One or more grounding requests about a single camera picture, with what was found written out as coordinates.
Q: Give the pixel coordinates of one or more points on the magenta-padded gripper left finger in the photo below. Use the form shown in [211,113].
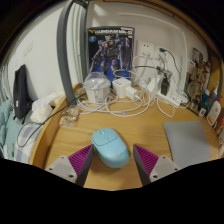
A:
[63,166]

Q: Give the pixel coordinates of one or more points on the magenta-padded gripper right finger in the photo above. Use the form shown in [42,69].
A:
[161,166]

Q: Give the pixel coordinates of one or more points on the light blue computer mouse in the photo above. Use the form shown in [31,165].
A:
[110,148]

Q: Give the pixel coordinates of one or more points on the grey mouse pad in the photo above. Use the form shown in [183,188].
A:
[186,143]

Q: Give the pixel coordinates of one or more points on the crumpled clear plastic wrapper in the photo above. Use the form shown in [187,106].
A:
[69,117]

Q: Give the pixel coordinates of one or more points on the white tissue pack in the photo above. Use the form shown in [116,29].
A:
[41,110]

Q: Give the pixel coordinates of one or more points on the teal and plaid bedding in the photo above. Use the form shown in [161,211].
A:
[10,133]

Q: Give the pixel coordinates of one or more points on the white power strip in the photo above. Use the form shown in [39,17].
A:
[168,99]

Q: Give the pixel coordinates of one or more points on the white lotion bottle red label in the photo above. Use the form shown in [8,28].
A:
[214,113]

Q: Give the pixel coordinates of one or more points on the blue bottle white cap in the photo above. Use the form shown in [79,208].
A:
[204,101]

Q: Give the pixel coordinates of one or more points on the small white charger plug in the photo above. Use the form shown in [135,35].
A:
[132,93]

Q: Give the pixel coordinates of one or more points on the black power adapter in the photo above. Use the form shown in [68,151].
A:
[165,86]

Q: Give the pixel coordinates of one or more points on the clear lidded plastic container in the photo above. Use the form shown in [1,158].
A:
[96,90]

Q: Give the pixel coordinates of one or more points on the black hanging bag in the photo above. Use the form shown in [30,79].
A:
[21,91]

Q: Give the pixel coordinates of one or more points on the dark bottle white nozzle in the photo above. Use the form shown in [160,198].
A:
[212,95]

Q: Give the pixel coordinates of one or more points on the white multi-port charger block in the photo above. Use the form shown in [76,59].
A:
[120,86]

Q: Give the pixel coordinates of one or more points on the colourful printed box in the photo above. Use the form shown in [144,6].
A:
[196,80]

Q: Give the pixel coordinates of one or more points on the robot model kit box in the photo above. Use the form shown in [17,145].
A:
[110,50]

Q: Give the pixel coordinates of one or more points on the grey metal frame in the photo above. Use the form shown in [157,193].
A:
[63,60]

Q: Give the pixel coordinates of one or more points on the white wall socket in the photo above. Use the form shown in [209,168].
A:
[145,48]
[162,55]

